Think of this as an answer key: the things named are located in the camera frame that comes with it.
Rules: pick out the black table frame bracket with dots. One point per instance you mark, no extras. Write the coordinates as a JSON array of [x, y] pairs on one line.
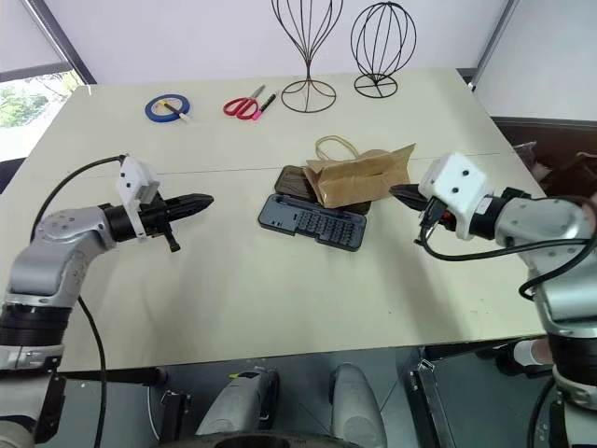
[[175, 415], [434, 406]]

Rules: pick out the grey rounded robot leg shell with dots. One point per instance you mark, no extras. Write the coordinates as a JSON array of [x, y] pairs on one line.
[[356, 401], [238, 406]]

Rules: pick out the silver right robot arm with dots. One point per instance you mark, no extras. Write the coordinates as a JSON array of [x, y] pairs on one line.
[[555, 224]]

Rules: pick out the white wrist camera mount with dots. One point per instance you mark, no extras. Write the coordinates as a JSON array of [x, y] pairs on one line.
[[133, 179], [459, 186]]

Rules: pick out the dark window frame bar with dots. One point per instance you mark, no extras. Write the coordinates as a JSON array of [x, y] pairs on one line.
[[70, 44]]

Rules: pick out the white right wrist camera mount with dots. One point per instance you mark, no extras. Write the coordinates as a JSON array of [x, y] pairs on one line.
[[459, 186]]

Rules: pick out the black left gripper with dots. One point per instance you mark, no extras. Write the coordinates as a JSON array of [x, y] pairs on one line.
[[154, 219]]

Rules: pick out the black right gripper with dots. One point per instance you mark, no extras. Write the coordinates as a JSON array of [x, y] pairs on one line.
[[438, 215]]

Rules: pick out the grey metal wall post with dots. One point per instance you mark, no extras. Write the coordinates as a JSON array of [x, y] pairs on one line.
[[494, 37]]

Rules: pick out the black round robot waist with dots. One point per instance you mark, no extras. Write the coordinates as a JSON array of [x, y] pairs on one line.
[[280, 441]]

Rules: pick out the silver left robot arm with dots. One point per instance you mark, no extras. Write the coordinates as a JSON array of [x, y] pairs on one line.
[[51, 242]]

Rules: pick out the dark brown cabinet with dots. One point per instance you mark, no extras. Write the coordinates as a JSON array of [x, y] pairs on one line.
[[541, 140]]

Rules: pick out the dark grey tool case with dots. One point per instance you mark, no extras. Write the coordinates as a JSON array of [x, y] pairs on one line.
[[317, 226]]

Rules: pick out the black marker with white cap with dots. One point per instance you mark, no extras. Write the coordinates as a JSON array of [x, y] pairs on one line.
[[179, 113]]

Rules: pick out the black marker with pink cap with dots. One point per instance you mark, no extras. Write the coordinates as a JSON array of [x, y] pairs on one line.
[[263, 106]]

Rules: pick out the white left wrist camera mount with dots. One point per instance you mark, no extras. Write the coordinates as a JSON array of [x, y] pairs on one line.
[[133, 179]]

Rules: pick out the blue tape roll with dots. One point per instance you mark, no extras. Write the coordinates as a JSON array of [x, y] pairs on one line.
[[151, 111]]

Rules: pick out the brown paper bag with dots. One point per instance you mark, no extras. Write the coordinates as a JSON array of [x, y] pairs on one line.
[[359, 179]]

